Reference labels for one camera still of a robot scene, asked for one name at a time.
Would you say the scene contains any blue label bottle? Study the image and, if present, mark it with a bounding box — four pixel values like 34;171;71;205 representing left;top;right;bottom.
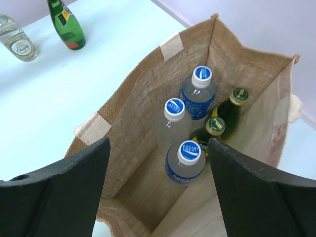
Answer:
180;66;216;120
164;140;206;185

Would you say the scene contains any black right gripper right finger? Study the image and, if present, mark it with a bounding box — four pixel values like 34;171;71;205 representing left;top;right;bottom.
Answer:
208;138;316;237

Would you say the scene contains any brown canvas tote bag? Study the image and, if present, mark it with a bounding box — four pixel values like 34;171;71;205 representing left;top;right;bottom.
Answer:
64;13;303;237

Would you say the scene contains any blue label bottle front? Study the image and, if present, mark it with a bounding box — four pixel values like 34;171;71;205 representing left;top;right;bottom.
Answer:
164;140;206;185

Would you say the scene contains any small clear glass bottle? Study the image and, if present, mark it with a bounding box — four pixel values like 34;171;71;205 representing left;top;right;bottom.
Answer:
0;14;38;62

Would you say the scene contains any green glass bottle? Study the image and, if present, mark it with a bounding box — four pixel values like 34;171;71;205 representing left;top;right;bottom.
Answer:
188;117;226;158
209;87;249;141

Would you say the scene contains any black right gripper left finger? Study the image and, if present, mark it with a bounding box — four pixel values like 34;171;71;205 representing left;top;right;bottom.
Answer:
0;138;110;237

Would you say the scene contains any green bottle red base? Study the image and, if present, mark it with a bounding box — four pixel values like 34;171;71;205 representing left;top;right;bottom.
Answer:
47;0;86;50

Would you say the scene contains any clear unlabelled plastic bottle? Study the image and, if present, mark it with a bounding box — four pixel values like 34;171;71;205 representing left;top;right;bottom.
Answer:
155;98;192;154

